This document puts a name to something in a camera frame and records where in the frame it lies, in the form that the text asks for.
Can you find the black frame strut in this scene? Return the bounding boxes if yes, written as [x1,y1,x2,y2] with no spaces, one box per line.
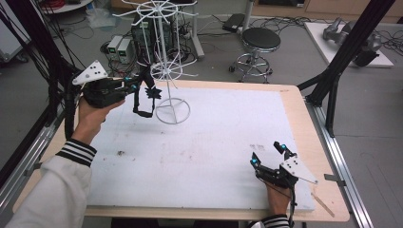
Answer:
[0,0,80,188]
[297,0,397,139]

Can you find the white floor board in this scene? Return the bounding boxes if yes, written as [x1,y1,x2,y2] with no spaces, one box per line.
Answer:
[303,21,394,68]

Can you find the black power adapter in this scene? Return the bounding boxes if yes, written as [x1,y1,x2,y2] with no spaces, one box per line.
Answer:
[221,12,245,33]

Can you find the metal bracket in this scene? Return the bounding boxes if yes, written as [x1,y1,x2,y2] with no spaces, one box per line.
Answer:
[323,173,347,187]

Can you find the round white side table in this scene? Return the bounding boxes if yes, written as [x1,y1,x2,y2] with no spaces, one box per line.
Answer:
[41,0,94,14]

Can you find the thin black cable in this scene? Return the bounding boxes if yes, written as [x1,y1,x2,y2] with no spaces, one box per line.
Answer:
[286,186,297,228]

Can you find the aluminium rail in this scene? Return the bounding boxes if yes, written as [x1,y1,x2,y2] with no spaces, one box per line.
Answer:
[0,104,65,217]
[305,98,375,228]

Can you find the black corrugated cable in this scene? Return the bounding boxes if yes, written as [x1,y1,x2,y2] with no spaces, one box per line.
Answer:
[64,72,84,141]

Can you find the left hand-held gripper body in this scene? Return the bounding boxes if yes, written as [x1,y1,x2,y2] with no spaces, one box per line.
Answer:
[71,60,129,108]

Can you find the white foam mat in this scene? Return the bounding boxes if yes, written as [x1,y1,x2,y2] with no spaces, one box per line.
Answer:
[86,86,317,213]

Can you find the wooden stick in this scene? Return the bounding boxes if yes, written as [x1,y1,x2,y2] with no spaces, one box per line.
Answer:
[310,191,336,219]

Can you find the person's right hand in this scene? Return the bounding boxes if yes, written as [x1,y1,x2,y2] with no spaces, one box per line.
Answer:
[265,183,293,217]

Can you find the person's left hand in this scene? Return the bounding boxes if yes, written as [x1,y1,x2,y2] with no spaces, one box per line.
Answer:
[70,96,126,145]

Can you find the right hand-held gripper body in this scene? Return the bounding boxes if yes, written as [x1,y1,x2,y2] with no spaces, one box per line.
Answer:
[256,155,318,189]

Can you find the clear plastic bag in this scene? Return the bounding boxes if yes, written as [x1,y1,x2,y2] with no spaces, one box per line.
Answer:
[86,8,122,30]

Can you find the black round stool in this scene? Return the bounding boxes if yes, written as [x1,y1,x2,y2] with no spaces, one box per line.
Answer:
[228,27,281,84]

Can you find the white wire display rack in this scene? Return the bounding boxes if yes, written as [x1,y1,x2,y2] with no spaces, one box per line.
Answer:
[112,0,199,125]

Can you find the grey power supply unit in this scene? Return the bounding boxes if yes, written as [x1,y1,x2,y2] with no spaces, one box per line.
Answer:
[106,35,124,55]
[117,38,133,65]

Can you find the black computer tower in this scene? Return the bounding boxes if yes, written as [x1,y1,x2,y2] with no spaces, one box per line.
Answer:
[131,13,176,65]

